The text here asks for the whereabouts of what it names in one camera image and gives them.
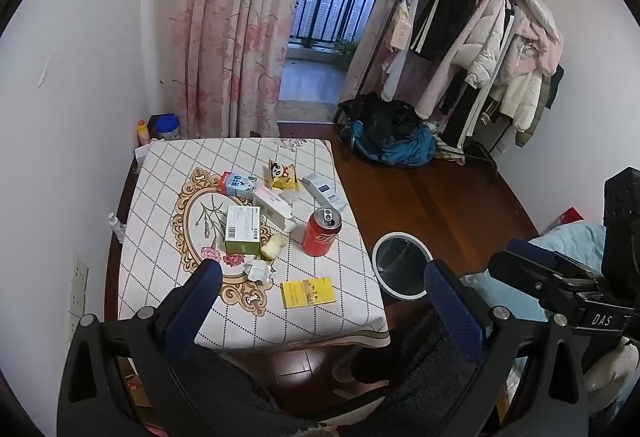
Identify white wrapper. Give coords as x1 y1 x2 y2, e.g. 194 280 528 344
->
243 259 273 284

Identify green white carton box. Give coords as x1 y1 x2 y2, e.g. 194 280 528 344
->
224 205 260 255

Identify yellow tissue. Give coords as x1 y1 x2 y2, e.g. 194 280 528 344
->
260 233 288 261

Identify yellow packet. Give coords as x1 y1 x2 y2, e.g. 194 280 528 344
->
281 277 336 309

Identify pink white box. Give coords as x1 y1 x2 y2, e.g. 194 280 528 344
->
253 186 293 230

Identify blue white milk carton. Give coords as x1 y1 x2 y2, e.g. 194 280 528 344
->
218 171 257 201

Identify red soda can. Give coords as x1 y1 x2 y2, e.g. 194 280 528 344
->
302 206 342 257

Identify yellow snack bag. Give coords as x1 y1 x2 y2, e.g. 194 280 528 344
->
269 160 299 191

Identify grey oligopeptides box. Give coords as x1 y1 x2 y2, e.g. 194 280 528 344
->
302 174 346 212

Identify white round trash bin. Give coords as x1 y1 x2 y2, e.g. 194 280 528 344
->
371 232 433 301

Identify light blue bedding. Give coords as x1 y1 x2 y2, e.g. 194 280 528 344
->
459 220 609 323

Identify red blanket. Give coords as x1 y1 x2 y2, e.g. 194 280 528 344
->
544 207 584 233

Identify white spray bottle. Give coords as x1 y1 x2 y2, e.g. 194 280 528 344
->
107 212 126 244

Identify white checked tablecloth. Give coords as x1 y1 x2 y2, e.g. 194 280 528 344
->
117 138 390 351

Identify blue black clothes pile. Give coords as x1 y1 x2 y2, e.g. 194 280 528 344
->
333 92 437 168

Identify clothes rack with coats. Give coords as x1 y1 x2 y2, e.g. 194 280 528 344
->
357 0 566 168

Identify balcony railing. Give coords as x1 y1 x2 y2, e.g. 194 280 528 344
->
290 0 375 48

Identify pink floral curtain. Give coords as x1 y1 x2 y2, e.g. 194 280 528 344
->
172 0 296 138

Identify white wall power strip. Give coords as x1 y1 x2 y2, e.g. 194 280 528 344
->
66 254 89 343

